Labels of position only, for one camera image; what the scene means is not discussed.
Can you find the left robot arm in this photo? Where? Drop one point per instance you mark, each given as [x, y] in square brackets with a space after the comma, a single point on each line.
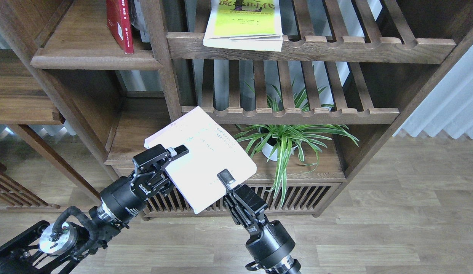
[73, 236]

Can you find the red paperback book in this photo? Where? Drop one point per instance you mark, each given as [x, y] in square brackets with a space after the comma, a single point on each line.
[118, 23]

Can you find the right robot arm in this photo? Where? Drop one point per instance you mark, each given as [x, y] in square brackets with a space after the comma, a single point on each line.
[270, 244]

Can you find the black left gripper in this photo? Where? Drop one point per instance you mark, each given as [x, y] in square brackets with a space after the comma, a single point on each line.
[125, 198]

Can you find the large dark wooden bookshelf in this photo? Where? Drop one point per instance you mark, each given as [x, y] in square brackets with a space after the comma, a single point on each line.
[338, 65]

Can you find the white lavender paperback book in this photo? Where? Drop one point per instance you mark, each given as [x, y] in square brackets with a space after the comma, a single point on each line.
[211, 150]

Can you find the upright books on shelf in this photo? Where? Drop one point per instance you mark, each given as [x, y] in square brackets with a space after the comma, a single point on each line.
[137, 19]

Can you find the white curtain right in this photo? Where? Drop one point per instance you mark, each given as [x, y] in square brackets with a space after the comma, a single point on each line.
[448, 109]

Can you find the wooden side table left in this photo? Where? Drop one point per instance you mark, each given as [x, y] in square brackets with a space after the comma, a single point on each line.
[46, 164]

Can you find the yellow-green paperback book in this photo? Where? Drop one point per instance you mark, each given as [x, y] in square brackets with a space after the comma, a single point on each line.
[244, 25]

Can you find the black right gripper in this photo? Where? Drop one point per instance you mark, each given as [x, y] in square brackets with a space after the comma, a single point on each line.
[270, 244]

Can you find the spider plant in white pot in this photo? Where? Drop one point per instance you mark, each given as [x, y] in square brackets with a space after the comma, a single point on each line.
[286, 138]

